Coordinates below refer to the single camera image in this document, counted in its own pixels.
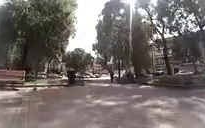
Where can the person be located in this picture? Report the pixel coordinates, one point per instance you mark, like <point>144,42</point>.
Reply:
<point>111,76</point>

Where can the row of parked cars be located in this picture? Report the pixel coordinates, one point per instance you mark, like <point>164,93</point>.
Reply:
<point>86,75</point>

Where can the dark litter bin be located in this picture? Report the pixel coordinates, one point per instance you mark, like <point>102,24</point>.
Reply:
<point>71,77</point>

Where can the grey paved path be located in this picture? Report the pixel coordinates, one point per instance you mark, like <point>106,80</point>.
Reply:
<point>100,106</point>

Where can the row of trees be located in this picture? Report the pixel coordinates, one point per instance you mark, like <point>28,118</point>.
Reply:
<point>40,30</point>

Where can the beige building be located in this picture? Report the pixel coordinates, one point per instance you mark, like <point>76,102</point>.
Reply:
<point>176,53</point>

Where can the low kerb strip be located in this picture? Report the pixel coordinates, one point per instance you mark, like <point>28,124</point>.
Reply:
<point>176,81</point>

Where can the white car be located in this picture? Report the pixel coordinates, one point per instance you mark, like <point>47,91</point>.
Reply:
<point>184,72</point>

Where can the red wooden bench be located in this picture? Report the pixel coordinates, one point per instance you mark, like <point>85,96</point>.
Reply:
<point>6,76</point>

